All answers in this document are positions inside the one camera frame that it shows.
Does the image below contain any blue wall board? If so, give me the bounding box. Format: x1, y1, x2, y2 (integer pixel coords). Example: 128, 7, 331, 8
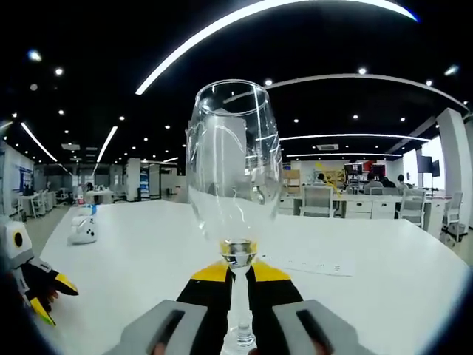
10, 162, 35, 194

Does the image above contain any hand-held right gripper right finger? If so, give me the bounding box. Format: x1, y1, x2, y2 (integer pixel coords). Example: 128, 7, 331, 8
246, 258, 374, 355

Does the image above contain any white device with buttons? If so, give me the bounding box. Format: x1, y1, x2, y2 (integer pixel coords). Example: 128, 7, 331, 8
67, 214, 98, 246

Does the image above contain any white table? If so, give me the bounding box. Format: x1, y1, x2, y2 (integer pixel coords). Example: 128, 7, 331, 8
38, 199, 471, 355

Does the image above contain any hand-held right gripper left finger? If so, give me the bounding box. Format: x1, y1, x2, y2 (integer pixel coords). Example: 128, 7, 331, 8
110, 260, 234, 355

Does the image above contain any clear stemmed glass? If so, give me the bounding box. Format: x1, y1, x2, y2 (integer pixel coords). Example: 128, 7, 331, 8
184, 78, 284, 355

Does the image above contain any row of white desks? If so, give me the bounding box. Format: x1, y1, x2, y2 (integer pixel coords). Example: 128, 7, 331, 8
279, 193, 444, 222

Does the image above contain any yellow decoration figure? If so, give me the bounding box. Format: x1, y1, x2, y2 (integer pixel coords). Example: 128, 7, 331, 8
314, 161, 345, 203

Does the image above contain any white paper sheet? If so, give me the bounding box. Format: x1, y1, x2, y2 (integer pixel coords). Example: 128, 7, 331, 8
258, 252, 356, 278

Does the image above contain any curved ceiling light strip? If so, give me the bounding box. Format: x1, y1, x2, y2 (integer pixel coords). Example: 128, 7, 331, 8
134, 0, 423, 96

